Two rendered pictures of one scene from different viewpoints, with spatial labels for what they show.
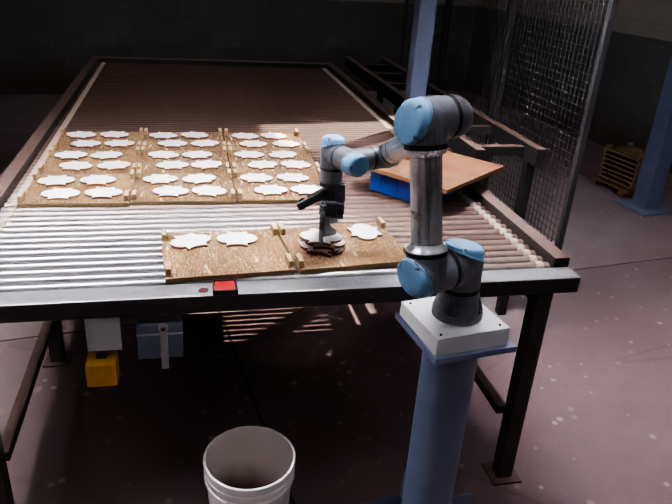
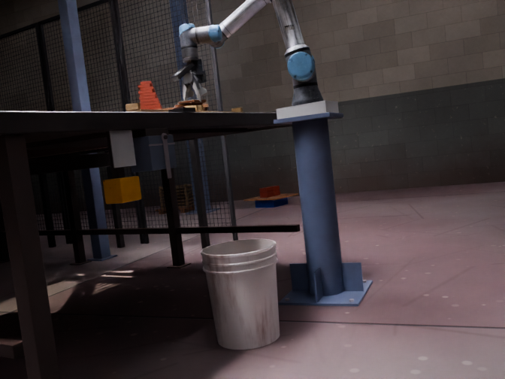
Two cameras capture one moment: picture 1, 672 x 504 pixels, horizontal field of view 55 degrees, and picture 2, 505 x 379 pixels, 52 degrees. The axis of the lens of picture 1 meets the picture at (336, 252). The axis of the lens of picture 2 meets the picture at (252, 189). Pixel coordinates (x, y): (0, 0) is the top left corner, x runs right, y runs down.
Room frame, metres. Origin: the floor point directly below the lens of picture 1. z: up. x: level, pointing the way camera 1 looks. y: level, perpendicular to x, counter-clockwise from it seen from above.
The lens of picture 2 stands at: (0.16, 1.60, 0.75)
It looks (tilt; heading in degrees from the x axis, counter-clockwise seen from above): 4 degrees down; 315
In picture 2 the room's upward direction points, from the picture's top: 6 degrees counter-clockwise
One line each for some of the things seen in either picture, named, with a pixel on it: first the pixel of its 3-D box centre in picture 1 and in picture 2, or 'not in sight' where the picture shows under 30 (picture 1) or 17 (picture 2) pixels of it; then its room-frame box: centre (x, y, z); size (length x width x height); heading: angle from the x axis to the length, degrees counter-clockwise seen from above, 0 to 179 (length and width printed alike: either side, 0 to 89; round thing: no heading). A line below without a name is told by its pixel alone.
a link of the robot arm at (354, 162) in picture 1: (354, 161); (210, 34); (1.96, -0.04, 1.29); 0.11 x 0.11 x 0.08; 35
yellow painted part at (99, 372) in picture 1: (100, 347); (119, 166); (1.66, 0.70, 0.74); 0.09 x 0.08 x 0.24; 104
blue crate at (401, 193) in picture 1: (416, 180); not in sight; (2.79, -0.34, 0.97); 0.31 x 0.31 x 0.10; 51
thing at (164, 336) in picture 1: (160, 335); (154, 154); (1.71, 0.53, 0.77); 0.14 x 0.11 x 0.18; 104
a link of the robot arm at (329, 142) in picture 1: (332, 152); (188, 37); (2.03, 0.03, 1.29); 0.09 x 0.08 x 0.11; 35
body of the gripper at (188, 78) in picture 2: (331, 199); (193, 71); (2.03, 0.03, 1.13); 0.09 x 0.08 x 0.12; 88
